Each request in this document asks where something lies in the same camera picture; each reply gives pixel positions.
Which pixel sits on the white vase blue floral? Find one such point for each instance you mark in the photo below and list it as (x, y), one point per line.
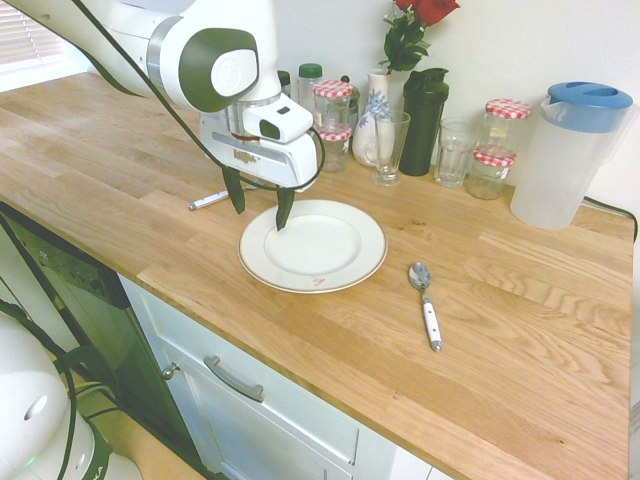
(372, 107)

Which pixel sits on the clear bottle green cap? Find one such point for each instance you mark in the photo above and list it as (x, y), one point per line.
(309, 85)

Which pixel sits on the silver cabinet knob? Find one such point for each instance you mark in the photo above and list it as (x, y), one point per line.
(171, 370)

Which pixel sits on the coffee jar green lid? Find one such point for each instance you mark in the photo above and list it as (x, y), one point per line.
(284, 82)

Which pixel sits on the white plate gold rim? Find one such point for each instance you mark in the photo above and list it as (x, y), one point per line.
(320, 250)

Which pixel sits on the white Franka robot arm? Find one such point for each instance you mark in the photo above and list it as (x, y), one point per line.
(125, 30)

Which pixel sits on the glass jar red checked lid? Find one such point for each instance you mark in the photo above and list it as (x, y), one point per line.
(332, 107)
(490, 177)
(334, 152)
(507, 127)

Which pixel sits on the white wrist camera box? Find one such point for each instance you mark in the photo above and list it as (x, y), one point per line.
(295, 120)

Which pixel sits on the footed clear glass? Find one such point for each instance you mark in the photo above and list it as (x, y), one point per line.
(387, 150)

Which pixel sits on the white window blind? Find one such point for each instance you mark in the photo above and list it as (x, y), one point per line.
(25, 35)

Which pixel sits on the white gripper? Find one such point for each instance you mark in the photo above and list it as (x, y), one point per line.
(280, 167)

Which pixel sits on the clear glass tumbler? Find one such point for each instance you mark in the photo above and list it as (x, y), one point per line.
(454, 155)

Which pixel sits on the red roses green leaves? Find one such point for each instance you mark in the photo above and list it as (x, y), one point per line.
(407, 37)

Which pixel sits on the frosted pitcher blue lid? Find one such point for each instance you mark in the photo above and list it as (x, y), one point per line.
(560, 165)

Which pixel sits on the white pen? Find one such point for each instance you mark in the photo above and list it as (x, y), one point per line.
(207, 201)

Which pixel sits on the black shaker bottle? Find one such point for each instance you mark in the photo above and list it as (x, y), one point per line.
(425, 125)

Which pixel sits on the dark built-in appliance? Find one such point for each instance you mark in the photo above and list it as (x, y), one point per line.
(90, 300)

